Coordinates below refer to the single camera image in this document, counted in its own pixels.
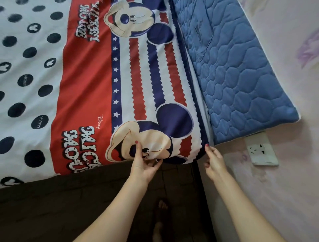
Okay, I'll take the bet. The person's left forearm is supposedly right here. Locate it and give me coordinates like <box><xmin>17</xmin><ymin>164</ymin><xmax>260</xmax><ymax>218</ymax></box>
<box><xmin>73</xmin><ymin>176</ymin><xmax>148</xmax><ymax>242</ymax></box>

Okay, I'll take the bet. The person's right hand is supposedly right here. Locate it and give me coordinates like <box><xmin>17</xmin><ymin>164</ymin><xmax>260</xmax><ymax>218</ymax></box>
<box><xmin>204</xmin><ymin>144</ymin><xmax>229</xmax><ymax>182</ymax></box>

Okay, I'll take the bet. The cartoon print bed sheet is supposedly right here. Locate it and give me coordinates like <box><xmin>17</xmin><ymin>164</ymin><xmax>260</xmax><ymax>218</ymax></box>
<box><xmin>0</xmin><ymin>0</ymin><xmax>215</xmax><ymax>189</ymax></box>

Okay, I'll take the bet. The white wall socket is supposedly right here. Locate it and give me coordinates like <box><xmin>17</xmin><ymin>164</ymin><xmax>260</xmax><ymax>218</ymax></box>
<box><xmin>244</xmin><ymin>132</ymin><xmax>279</xmax><ymax>167</ymax></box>

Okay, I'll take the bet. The person's left hand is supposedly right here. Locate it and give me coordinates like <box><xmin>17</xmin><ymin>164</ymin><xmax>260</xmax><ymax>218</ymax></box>
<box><xmin>129</xmin><ymin>141</ymin><xmax>164</xmax><ymax>186</ymax></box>

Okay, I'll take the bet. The blue padded cushion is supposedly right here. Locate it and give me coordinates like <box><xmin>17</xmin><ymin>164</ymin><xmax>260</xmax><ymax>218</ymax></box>
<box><xmin>169</xmin><ymin>0</ymin><xmax>301</xmax><ymax>146</ymax></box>

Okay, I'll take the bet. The person's right forearm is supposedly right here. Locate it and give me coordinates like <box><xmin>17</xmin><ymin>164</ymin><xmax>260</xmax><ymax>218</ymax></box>
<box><xmin>211</xmin><ymin>169</ymin><xmax>286</xmax><ymax>242</ymax></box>

